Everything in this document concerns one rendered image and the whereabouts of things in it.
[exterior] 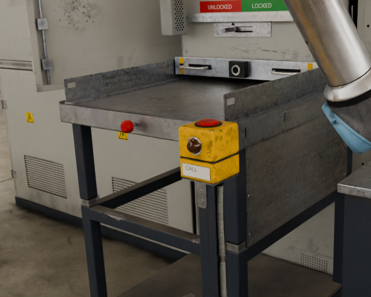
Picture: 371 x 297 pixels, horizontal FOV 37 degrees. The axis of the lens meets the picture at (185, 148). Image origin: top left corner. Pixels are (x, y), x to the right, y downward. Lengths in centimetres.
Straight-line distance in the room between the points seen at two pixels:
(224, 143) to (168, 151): 131
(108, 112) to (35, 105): 148
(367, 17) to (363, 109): 79
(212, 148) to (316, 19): 27
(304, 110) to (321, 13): 54
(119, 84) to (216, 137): 82
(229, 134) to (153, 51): 110
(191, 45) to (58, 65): 45
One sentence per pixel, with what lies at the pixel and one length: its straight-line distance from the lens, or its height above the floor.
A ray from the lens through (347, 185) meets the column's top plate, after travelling 114.
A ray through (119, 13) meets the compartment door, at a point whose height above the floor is 108.
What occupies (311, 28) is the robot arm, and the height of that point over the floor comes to 106.
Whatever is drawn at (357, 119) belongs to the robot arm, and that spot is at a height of 90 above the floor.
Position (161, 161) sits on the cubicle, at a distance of 232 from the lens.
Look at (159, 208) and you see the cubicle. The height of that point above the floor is 24.
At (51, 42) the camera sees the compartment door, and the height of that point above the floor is 99.
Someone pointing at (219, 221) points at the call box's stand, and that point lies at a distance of 105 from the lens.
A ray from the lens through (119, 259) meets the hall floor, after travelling 253.
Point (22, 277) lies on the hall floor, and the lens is 251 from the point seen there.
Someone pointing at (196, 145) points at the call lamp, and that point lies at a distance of 96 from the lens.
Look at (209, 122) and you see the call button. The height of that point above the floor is 91.
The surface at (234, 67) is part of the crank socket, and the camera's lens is 172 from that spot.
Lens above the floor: 113
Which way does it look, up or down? 16 degrees down
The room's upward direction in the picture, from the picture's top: 3 degrees counter-clockwise
